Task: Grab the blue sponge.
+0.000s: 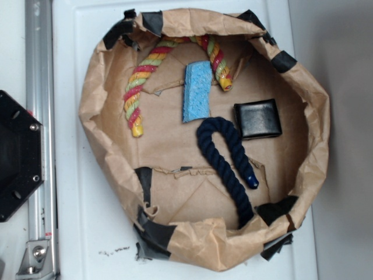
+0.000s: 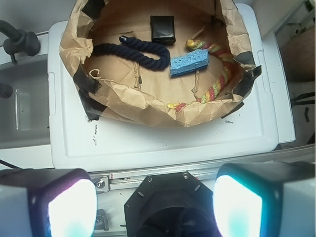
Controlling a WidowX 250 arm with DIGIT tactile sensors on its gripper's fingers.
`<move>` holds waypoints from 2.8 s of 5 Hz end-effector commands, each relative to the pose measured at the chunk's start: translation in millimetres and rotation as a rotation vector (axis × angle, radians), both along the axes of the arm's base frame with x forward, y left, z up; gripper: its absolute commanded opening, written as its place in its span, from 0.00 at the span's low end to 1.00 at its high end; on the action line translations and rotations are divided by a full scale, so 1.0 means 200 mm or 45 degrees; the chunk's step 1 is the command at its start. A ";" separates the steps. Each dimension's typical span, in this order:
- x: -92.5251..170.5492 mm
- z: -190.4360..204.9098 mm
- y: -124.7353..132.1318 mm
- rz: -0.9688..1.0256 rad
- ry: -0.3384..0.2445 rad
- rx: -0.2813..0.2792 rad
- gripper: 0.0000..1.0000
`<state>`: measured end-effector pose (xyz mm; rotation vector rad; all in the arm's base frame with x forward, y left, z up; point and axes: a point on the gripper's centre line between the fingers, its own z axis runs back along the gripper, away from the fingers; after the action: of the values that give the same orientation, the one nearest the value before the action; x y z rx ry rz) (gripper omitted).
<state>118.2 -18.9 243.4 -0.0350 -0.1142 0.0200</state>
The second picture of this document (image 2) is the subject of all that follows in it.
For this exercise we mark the black clamp handle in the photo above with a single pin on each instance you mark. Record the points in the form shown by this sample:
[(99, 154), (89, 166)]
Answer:
[(19, 41)]

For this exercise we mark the clear plastic bin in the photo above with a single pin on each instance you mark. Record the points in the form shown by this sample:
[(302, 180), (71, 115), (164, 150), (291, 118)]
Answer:
[(24, 103)]

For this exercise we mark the blue sponge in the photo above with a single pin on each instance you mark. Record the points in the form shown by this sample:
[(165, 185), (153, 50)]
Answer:
[(191, 62)]

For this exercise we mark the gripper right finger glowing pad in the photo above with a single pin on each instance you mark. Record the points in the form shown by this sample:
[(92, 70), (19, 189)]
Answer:
[(266, 199)]

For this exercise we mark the white plastic bin lid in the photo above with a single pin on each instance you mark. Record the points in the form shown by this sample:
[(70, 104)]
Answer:
[(108, 144)]

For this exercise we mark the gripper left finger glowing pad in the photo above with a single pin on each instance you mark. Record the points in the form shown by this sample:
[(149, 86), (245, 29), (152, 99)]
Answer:
[(47, 203)]

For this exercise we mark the brown paper bag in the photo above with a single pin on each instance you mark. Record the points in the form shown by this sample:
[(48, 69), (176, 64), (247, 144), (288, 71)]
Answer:
[(118, 88)]

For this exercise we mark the black octagonal mount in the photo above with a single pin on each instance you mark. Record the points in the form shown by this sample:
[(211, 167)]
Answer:
[(171, 205)]

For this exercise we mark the black rectangular box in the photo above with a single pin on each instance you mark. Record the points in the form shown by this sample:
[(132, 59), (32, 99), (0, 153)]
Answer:
[(162, 29)]

